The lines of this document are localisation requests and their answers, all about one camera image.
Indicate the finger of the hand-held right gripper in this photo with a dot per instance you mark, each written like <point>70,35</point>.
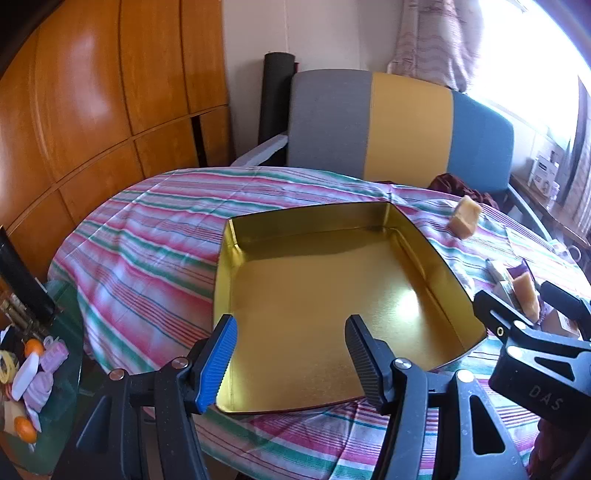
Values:
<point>565,297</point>
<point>496,316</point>

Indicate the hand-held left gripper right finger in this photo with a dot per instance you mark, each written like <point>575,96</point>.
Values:
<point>364,369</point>

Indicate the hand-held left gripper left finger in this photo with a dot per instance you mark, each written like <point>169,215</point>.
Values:
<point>214,369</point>

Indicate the cream cardboard box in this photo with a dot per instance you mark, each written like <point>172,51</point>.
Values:
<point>561,324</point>

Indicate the green and white box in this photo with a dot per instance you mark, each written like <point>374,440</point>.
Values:
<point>502,290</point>

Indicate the large yellow sponge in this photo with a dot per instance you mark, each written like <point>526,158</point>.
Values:
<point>526,290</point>

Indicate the gold metal tin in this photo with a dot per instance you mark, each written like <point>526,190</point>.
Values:
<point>314,286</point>

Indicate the small yellow sponge block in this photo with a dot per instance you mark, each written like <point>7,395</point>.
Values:
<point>464,217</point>

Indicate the purple packet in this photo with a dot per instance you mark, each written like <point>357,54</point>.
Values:
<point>525,266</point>

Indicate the wooden desk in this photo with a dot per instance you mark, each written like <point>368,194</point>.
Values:
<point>558,217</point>

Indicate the white printed box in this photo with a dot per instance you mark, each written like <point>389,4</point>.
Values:
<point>545,170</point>

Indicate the dark red cloth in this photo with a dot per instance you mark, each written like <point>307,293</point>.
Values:
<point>461,187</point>

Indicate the striped tablecloth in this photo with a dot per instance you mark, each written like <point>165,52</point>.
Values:
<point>138,258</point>

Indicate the orange fruit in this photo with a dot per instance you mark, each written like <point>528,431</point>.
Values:
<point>25,427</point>
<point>33,347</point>

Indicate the grey yellow blue chair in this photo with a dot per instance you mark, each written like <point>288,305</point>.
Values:
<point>406,124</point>

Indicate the black rolled mat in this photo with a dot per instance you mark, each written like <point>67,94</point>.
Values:
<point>274,97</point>

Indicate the patterned curtain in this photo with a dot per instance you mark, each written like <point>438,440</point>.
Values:
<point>438,41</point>

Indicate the wooden wardrobe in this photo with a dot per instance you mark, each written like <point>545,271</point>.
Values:
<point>92,115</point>

